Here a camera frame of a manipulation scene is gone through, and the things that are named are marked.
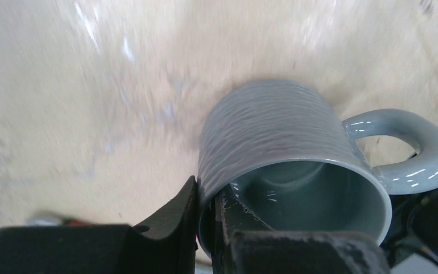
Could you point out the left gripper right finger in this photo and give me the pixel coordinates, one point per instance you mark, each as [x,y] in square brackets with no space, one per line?
[243,244]

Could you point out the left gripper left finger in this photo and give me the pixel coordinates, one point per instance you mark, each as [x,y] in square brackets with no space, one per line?
[165,242]

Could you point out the grey ceramic mug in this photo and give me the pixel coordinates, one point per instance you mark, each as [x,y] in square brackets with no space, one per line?
[295,166]

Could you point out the red handled adjustable wrench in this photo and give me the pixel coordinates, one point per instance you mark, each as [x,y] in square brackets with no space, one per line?
[54,219]

